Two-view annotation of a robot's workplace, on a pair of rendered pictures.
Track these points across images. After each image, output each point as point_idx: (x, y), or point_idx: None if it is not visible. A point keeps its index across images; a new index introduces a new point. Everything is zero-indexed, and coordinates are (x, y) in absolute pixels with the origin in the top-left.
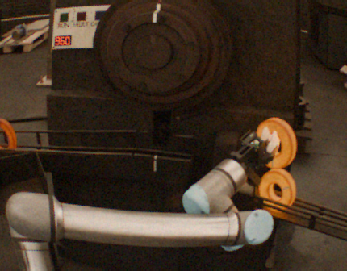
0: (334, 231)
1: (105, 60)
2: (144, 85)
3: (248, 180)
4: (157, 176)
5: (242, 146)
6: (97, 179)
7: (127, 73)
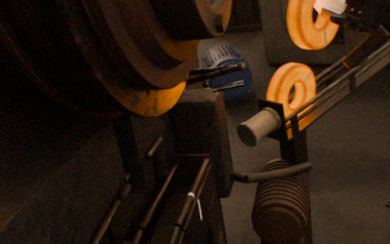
0: (367, 72)
1: (107, 5)
2: (225, 17)
3: (374, 50)
4: (204, 225)
5: (377, 0)
6: None
7: (203, 0)
